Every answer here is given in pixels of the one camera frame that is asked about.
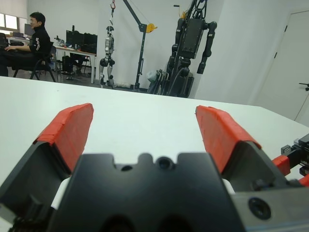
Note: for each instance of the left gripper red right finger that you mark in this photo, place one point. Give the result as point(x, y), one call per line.
point(222, 135)

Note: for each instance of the white door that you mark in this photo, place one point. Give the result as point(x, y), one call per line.
point(294, 60)

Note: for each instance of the pale plastic bag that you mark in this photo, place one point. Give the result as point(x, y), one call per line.
point(151, 76)

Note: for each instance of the white-legged desk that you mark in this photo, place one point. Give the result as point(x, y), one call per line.
point(93, 67)

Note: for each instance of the black computer tower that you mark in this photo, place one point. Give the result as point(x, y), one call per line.
point(67, 64)

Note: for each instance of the black crane hoist stand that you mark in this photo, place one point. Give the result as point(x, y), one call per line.
point(143, 38)

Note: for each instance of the black office chair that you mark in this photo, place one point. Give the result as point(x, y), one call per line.
point(53, 53)

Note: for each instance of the large black humanoid robot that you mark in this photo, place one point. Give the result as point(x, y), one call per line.
point(193, 36)

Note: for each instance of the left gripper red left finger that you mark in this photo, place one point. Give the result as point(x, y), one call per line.
point(70, 135)

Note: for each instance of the small silver humanoid robot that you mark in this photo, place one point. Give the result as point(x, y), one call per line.
point(108, 43)

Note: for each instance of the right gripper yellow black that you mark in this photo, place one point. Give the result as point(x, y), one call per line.
point(301, 145)

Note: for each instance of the person in black jacket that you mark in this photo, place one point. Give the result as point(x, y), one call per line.
point(39, 41)

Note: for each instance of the black computer monitor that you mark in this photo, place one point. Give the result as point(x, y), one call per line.
point(89, 42)
point(29, 29)
point(74, 37)

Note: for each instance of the bright window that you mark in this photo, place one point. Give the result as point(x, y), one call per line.
point(10, 21)

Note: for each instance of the folded black tripods bundle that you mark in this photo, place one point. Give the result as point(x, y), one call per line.
point(161, 82)

